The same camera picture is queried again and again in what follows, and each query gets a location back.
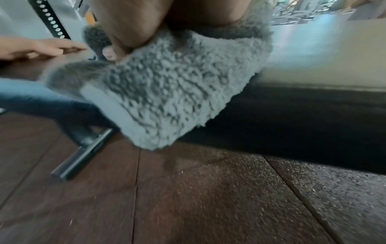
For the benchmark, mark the person's left hand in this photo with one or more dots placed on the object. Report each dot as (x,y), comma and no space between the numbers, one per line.
(30,47)

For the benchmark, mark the person's right hand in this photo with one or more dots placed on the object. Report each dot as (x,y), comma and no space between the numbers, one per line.
(135,21)

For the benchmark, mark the grey cleaning cloth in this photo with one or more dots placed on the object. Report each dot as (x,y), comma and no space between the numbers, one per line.
(181,90)

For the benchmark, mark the black padded bench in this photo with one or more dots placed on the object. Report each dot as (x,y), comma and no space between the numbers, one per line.
(301,119)

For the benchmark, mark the black perforated steel upright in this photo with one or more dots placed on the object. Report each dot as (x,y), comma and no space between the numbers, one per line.
(49,19)

